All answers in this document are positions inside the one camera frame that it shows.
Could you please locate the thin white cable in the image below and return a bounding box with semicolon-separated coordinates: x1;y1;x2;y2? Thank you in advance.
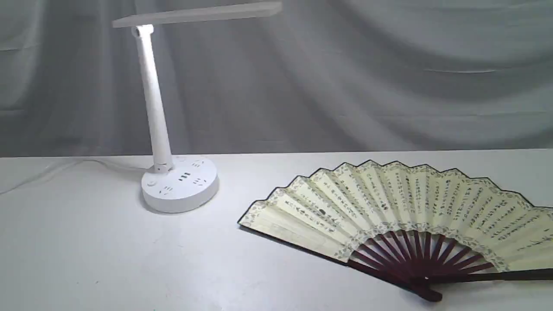
0;158;151;196

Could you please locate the folding paper fan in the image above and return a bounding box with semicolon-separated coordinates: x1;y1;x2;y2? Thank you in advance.
238;161;553;302

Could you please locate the white desk lamp with sockets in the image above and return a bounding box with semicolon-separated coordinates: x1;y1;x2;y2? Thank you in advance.
112;1;283;214

